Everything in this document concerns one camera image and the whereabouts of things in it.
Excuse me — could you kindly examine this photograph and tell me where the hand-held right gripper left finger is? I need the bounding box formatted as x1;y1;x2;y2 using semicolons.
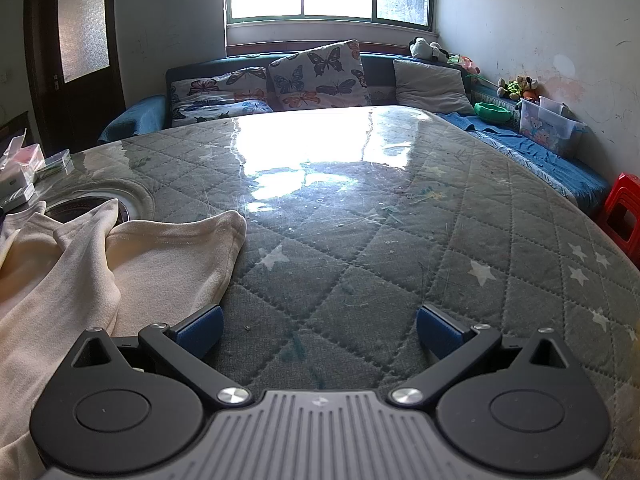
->
67;304;253;408

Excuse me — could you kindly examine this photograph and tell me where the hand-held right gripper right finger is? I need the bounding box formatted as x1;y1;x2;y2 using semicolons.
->
387;303;573;408

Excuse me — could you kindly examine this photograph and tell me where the cream shirt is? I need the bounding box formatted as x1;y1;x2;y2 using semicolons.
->
0;210;247;466

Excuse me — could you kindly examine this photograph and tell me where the blue towel on sofa arm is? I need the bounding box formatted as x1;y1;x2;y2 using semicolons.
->
97;95;168;144

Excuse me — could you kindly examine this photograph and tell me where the blue bed sheet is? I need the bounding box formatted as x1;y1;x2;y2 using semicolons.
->
440;110;613;209

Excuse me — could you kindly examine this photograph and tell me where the red plastic stool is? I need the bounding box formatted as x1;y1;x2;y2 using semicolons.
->
595;172;640;256

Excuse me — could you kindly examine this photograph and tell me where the green bowl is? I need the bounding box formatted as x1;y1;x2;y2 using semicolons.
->
474;102;513;124

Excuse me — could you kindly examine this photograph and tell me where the clear plastic storage box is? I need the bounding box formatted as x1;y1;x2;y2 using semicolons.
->
517;96;587;158

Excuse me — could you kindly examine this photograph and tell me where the grey pillow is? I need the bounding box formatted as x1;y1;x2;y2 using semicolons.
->
392;59;476;116

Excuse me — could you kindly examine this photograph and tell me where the flat butterfly print pillow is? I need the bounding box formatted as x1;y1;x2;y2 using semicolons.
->
170;66;271;103

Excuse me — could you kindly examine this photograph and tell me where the clear box with pink contents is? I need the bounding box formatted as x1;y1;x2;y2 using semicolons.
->
0;143;45;181

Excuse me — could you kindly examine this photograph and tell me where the brown and green plush toy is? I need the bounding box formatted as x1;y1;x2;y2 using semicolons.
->
496;75;541;103

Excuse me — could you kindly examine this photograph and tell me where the dark blue sofa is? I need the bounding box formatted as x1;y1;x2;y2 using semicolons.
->
97;51;613;211

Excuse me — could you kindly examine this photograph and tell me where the pink and green toy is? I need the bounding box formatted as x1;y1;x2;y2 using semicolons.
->
449;54;482;76

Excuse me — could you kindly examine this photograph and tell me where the large butterfly print pillow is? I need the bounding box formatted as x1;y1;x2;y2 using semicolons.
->
268;39;373;112

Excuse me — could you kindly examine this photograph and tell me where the panda plush toy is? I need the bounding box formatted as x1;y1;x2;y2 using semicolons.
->
410;36;451;64

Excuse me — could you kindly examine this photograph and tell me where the dark wooden glass door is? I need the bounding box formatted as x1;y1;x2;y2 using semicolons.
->
24;0;127;153

